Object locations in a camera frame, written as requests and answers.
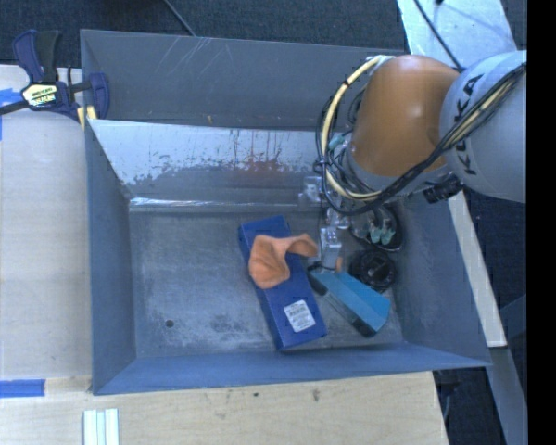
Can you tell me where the teal and black block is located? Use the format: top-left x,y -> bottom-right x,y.
307,269 -> 393,338

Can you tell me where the grey metal bin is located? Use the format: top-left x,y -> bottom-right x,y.
79,29 -> 493,396

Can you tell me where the orange rubber ear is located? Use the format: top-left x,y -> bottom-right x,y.
247,232 -> 319,290

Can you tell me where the black round ring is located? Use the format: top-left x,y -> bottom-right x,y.
348,248 -> 398,294

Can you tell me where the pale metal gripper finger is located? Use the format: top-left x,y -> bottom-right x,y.
320,227 -> 344,270
298,175 -> 326,205

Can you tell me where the blue box with white label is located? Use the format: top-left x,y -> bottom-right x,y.
237,215 -> 328,353

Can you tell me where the black cylinder on white bracket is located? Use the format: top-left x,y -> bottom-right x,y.
423,176 -> 463,205

